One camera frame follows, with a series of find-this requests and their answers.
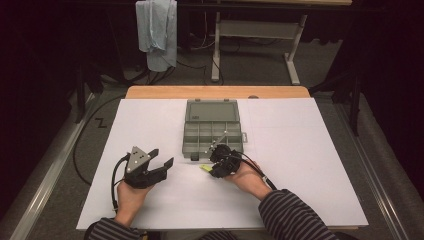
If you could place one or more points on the white table sheet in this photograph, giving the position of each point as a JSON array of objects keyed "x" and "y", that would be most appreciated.
[{"x": 300, "y": 166}]

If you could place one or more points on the person's striped clothing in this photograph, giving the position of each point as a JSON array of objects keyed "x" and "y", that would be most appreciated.
[{"x": 218, "y": 236}]

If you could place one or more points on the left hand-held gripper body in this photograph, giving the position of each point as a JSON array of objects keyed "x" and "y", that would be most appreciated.
[{"x": 137, "y": 161}]

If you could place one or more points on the grey plastic compartment box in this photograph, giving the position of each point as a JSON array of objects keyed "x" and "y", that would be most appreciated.
[{"x": 211, "y": 130}]

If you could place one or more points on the black metal stand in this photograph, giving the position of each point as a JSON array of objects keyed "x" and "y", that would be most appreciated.
[
  {"x": 81, "y": 96},
  {"x": 355, "y": 106}
]

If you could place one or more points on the small yellow plastic piece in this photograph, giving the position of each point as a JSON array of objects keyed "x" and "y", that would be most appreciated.
[{"x": 205, "y": 168}]

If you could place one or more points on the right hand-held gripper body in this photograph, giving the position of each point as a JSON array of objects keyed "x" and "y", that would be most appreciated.
[{"x": 226, "y": 158}]

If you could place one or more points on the white metal desk frame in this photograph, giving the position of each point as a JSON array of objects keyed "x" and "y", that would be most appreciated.
[{"x": 256, "y": 29}]

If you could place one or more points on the person's right hand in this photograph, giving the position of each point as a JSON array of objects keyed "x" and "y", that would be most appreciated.
[{"x": 248, "y": 181}]

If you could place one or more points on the person's left hand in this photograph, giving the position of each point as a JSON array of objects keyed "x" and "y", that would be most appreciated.
[{"x": 130, "y": 203}]

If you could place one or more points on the metal floor rail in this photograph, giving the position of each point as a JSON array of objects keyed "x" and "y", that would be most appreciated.
[
  {"x": 373, "y": 173},
  {"x": 46, "y": 176}
]

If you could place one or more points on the light blue hanging cloth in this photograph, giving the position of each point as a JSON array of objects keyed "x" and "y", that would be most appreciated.
[{"x": 156, "y": 30}]

